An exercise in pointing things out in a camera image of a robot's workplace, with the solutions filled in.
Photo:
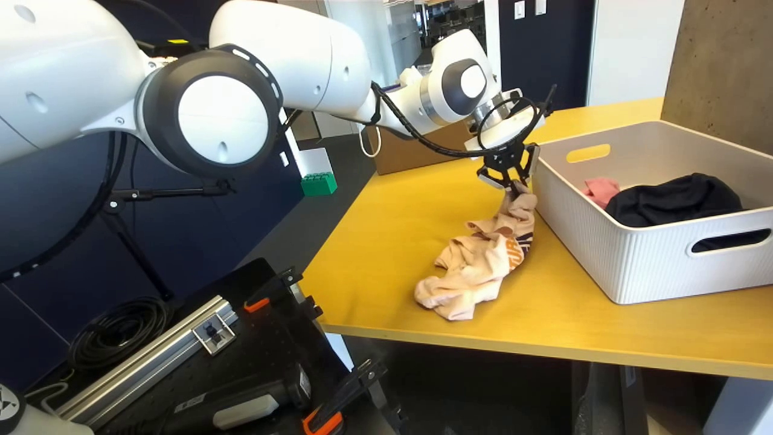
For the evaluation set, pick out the orange black clamp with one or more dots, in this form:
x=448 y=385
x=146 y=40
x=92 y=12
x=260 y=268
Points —
x=258 y=304
x=323 y=423

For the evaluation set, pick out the white table leg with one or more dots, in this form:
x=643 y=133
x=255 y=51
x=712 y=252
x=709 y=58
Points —
x=739 y=412

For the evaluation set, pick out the white round device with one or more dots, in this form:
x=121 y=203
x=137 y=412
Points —
x=26 y=414

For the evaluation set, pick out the pink cloth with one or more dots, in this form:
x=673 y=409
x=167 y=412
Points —
x=599 y=192

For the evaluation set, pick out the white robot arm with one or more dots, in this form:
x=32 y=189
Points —
x=306 y=55

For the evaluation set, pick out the black cloth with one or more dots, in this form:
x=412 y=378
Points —
x=668 y=200

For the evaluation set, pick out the peach shirt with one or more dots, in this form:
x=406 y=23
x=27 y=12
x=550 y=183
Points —
x=475 y=274

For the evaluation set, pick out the dark blue partition panel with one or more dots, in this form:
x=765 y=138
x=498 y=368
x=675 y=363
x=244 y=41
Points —
x=225 y=232

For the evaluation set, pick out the white plastic basket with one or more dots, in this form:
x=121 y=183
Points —
x=643 y=266

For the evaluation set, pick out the aluminium profile rail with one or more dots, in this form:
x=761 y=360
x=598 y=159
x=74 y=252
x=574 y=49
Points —
x=146 y=365

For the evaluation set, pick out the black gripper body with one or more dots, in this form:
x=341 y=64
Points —
x=509 y=164

